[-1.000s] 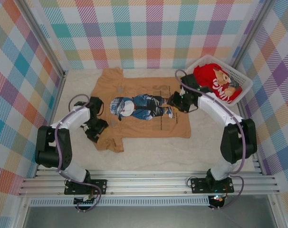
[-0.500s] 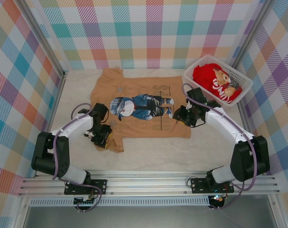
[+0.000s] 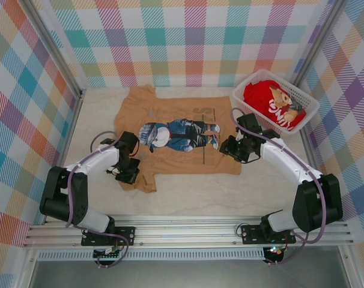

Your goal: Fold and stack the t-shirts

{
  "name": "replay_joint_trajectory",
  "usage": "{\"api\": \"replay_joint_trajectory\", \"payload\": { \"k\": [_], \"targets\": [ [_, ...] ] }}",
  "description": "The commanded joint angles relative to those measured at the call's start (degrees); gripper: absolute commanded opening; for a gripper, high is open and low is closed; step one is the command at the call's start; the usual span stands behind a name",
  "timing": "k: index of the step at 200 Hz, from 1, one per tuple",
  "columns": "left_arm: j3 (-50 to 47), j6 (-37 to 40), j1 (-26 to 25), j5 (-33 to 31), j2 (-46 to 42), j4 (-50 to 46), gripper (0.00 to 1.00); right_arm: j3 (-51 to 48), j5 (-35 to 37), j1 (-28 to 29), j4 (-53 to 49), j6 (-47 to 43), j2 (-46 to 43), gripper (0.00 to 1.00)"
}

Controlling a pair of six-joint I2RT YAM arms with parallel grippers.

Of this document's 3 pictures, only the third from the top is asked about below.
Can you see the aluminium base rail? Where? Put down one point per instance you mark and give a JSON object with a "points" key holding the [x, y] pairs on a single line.
{"points": [[185, 232]]}

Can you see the grey metal panel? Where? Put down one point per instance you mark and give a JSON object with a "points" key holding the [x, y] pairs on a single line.
{"points": [[185, 274]]}

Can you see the black right controller board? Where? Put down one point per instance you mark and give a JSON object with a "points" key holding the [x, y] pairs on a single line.
{"points": [[273, 253]]}

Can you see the aluminium side rail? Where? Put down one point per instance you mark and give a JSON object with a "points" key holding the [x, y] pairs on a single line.
{"points": [[309, 150], [76, 117]]}

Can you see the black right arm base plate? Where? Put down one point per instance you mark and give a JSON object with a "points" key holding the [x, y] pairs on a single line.
{"points": [[249, 234]]}

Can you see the red printed t-shirt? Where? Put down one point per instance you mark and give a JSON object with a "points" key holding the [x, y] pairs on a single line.
{"points": [[260, 99]]}

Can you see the aluminium frame post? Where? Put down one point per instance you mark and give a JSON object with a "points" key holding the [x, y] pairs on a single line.
{"points": [[317, 45], [50, 42]]}

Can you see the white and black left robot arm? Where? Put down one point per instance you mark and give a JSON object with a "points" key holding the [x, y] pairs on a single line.
{"points": [[101, 156]]}

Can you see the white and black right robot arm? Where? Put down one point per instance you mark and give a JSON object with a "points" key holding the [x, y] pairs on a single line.
{"points": [[284, 159]]}

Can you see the black left controller board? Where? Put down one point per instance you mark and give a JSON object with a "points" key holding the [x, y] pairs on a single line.
{"points": [[105, 255]]}

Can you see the white plastic basket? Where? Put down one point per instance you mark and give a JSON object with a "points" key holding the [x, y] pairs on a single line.
{"points": [[309, 111]]}

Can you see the tan printed t-shirt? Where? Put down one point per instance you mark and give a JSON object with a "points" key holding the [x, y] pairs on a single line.
{"points": [[176, 105]]}

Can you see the black controller board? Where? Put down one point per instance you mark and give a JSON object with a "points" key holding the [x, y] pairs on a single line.
{"points": [[273, 253], [105, 255]]}

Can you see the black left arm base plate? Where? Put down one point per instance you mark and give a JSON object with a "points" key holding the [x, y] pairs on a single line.
{"points": [[129, 235]]}

